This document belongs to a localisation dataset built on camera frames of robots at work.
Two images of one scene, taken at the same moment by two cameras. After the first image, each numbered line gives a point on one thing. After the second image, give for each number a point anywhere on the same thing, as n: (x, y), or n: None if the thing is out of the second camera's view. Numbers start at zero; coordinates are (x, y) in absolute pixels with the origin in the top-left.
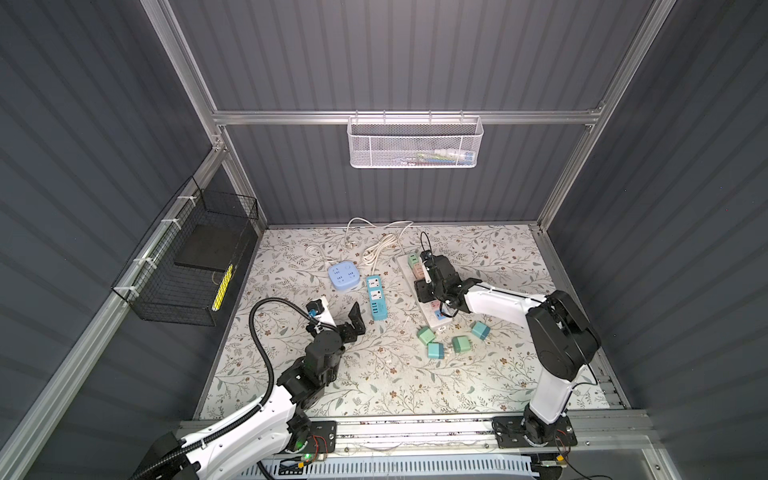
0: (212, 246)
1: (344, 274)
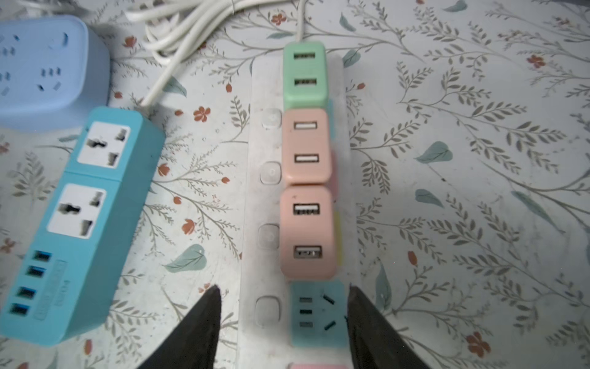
0: None
1: (54, 69)
